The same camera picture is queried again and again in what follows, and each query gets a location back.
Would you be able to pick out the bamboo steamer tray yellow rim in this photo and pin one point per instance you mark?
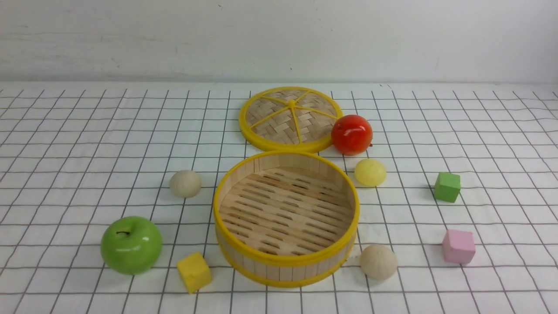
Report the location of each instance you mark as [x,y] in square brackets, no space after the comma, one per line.
[286,219]

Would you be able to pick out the white bun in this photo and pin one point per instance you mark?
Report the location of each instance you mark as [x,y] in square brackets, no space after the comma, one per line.
[185,184]
[378,262]

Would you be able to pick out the green cube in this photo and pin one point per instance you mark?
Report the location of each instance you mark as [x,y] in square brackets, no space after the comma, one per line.
[447,187]

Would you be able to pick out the pink cube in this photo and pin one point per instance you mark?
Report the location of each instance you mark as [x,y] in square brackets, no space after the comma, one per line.
[458,246]

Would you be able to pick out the green apple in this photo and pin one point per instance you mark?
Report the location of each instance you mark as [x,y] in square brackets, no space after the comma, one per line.
[131,245]

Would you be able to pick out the yellow cube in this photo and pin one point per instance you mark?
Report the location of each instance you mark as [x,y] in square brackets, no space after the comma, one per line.
[194,272]

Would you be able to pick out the yellow bun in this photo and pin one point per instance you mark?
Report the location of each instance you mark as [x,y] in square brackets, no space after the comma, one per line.
[370,172]

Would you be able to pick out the woven bamboo steamer lid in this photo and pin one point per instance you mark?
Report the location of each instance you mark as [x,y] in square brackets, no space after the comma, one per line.
[295,119]

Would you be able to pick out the red tomato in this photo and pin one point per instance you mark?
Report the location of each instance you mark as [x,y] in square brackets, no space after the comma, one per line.
[352,135]

